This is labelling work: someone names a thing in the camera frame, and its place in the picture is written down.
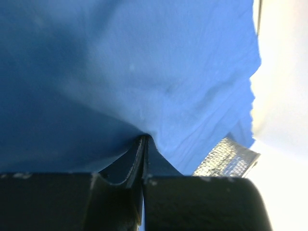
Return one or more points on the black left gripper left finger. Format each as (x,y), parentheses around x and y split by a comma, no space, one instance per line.
(110,200)

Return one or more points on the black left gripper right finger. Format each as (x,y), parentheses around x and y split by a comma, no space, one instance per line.
(174,202)

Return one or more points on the steel mesh instrument tray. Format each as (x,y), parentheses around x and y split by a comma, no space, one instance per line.
(227,159)

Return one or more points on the blue surgical cloth wrap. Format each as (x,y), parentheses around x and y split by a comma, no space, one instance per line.
(80,80)

